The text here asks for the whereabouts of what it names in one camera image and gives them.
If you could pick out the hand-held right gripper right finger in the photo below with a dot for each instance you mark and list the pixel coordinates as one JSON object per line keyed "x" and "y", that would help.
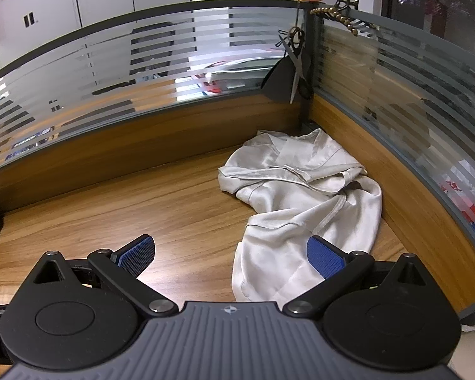
{"x": 324, "y": 259}

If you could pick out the stack of papers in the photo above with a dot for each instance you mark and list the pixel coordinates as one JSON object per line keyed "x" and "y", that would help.
{"x": 237, "y": 71}

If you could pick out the dark partition post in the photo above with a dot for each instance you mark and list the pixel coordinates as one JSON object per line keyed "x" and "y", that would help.
{"x": 312, "y": 47}

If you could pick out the short striped glass partition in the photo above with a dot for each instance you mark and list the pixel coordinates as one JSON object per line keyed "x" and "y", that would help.
{"x": 419, "y": 87}

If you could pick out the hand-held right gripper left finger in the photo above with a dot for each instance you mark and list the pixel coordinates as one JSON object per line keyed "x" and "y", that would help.
{"x": 136, "y": 255}

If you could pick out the cream satin shirt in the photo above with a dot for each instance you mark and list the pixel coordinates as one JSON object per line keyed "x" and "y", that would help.
{"x": 285, "y": 213}

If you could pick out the brown hair claw clip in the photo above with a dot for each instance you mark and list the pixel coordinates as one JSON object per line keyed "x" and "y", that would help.
{"x": 332, "y": 12}

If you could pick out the small black block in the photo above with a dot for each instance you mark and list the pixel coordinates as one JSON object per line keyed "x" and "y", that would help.
{"x": 306, "y": 128}

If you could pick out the dark window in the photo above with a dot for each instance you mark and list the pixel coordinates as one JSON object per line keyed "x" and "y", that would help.
{"x": 439, "y": 0}

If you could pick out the long striped glass partition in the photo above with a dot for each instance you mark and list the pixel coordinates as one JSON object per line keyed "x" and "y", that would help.
{"x": 103, "y": 67}

